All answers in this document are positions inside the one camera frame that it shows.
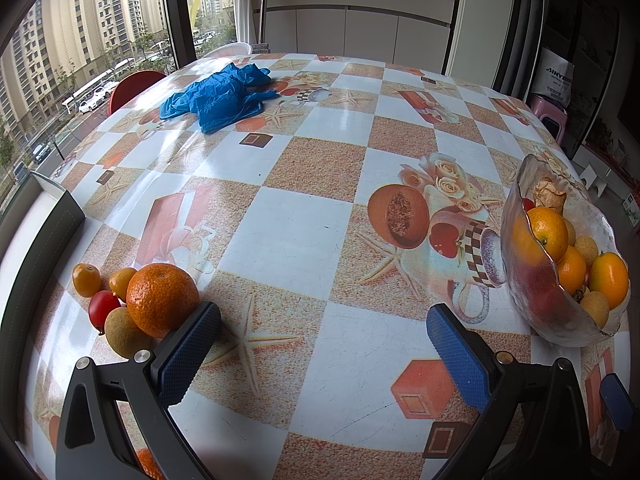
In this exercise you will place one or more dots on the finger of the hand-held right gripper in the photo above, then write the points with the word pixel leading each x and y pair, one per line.
pixel 616 401

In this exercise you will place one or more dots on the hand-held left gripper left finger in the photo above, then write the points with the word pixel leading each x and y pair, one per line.
pixel 187 355

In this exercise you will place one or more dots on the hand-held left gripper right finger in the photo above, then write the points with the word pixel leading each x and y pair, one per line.
pixel 457 355

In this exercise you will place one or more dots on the large orange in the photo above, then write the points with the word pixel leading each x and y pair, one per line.
pixel 162 300

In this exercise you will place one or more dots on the small orange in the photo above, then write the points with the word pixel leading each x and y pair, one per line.
pixel 571 270
pixel 149 466

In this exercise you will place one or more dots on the small orange kumquat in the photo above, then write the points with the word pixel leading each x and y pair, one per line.
pixel 120 282
pixel 86 280

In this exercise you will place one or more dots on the grey shallow box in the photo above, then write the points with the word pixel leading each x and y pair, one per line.
pixel 40 240

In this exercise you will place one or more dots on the glass bowl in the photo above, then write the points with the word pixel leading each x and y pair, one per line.
pixel 525 305

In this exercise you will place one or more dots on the oval orange kumquat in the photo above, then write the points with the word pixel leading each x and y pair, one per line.
pixel 608 280

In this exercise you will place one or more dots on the dried brown peel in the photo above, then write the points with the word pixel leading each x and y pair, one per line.
pixel 550 195

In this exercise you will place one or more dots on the blue disposable gloves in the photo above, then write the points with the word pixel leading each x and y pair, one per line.
pixel 220 100

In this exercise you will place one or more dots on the pink stool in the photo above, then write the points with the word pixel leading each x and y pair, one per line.
pixel 547 107

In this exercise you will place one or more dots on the red chair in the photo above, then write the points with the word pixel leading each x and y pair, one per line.
pixel 132 87

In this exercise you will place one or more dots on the white paper bag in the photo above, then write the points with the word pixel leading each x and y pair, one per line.
pixel 557 80

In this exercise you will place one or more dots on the white chair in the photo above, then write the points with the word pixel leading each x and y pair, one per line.
pixel 230 50

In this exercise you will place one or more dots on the white cabinet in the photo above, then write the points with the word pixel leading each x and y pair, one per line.
pixel 350 30

